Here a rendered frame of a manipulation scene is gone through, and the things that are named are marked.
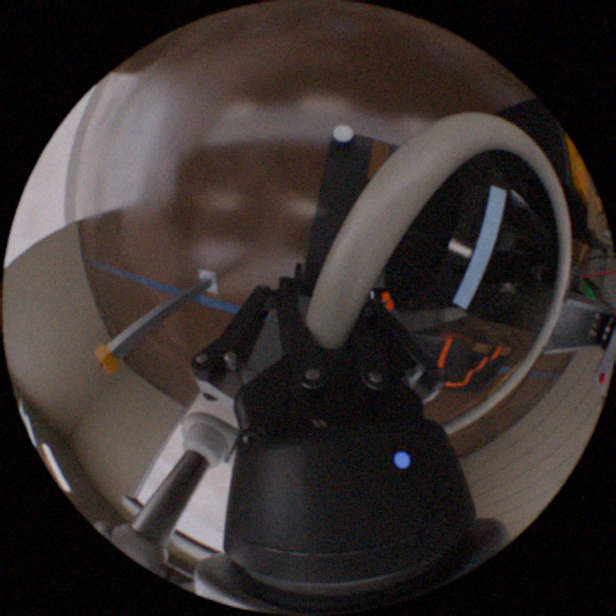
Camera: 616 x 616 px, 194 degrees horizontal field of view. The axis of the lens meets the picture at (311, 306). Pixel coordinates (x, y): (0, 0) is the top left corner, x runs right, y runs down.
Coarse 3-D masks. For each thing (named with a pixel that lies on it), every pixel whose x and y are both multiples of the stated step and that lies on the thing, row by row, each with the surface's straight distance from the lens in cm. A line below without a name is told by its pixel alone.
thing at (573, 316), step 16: (576, 304) 49; (592, 304) 61; (560, 320) 55; (576, 320) 64; (592, 320) 78; (560, 336) 59; (576, 336) 70; (592, 336) 86; (544, 352) 48; (560, 352) 55
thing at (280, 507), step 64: (256, 384) 7; (256, 448) 5; (320, 448) 4; (384, 448) 4; (448, 448) 6; (256, 512) 4; (320, 512) 4; (384, 512) 4; (448, 512) 5; (320, 576) 4; (384, 576) 4
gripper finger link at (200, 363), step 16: (256, 288) 15; (256, 304) 12; (240, 320) 11; (256, 320) 12; (224, 336) 10; (240, 336) 10; (256, 336) 12; (208, 352) 9; (224, 352) 9; (240, 352) 10; (192, 368) 8; (208, 368) 8; (208, 400) 10
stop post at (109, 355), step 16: (208, 272) 165; (192, 288) 153; (208, 288) 166; (160, 304) 141; (176, 304) 142; (144, 320) 131; (160, 320) 135; (128, 336) 124; (144, 336) 131; (96, 352) 125; (112, 352) 122; (112, 368) 123
